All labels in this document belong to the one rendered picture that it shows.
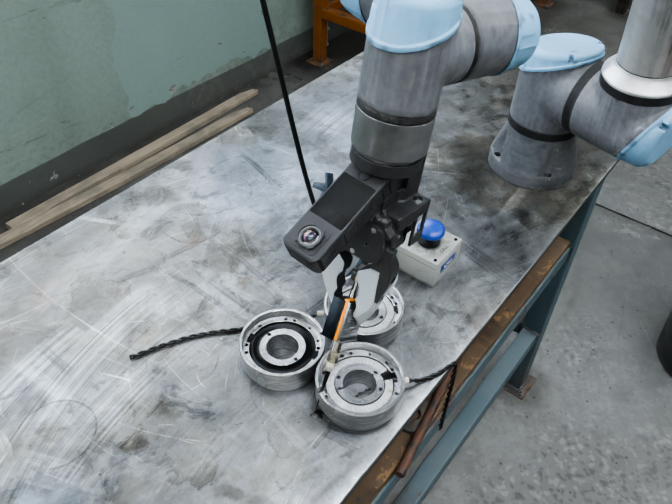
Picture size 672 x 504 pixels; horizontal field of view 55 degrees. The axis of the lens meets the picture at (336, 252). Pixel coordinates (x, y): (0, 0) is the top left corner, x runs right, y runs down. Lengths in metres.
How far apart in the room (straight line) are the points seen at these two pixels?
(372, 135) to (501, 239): 0.48
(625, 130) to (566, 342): 1.10
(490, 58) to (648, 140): 0.42
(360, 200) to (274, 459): 0.31
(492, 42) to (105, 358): 0.58
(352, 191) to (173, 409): 0.35
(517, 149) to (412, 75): 0.59
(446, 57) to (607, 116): 0.48
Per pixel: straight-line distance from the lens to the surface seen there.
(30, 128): 2.42
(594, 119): 1.03
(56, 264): 1.01
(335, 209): 0.61
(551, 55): 1.06
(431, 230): 0.91
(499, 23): 0.64
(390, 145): 0.59
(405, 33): 0.55
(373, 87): 0.58
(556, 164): 1.14
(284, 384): 0.78
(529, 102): 1.09
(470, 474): 1.70
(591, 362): 2.00
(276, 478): 0.75
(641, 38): 0.97
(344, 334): 0.73
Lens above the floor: 1.46
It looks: 43 degrees down
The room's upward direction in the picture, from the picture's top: 2 degrees clockwise
